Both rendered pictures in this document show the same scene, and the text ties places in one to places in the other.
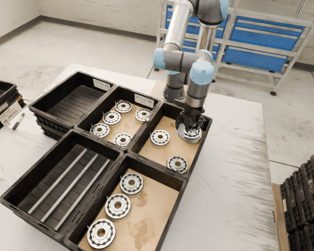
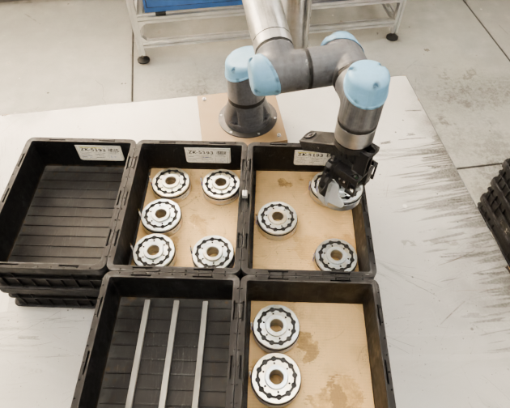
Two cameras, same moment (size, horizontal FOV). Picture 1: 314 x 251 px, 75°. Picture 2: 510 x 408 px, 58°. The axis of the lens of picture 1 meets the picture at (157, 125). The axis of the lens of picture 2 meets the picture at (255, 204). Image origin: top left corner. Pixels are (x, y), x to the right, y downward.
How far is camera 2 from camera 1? 0.30 m
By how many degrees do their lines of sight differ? 14
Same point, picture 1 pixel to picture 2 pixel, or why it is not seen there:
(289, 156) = (463, 150)
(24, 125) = not seen: outside the picture
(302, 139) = (473, 109)
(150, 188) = (310, 319)
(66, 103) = (39, 220)
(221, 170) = (397, 231)
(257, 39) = not seen: outside the picture
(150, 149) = (269, 248)
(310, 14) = not seen: outside the picture
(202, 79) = (376, 99)
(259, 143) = (435, 155)
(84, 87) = (57, 169)
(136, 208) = (307, 367)
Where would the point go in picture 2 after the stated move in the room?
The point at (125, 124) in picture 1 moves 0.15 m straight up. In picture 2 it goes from (194, 217) to (187, 181)
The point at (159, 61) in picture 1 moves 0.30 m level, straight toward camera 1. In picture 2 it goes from (269, 83) to (347, 210)
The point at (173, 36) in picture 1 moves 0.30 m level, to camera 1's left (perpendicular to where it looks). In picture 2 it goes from (270, 21) to (107, 55)
